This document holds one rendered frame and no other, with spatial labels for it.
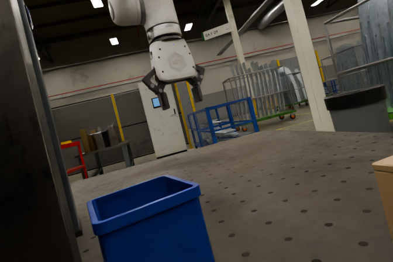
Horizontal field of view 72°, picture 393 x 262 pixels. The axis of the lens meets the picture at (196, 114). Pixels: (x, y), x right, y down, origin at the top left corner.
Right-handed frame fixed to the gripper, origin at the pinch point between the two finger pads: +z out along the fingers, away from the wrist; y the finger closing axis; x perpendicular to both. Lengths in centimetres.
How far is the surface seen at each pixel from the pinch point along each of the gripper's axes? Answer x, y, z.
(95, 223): -35.3, -28.2, 10.8
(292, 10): 168, 272, -97
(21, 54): -33.0, -30.3, -4.3
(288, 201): -29.4, -2.3, 20.0
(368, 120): 74, 204, 44
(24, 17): -6.1, -28.8, -20.1
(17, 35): -33.0, -30.2, -6.0
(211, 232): -27.0, -14.4, 19.9
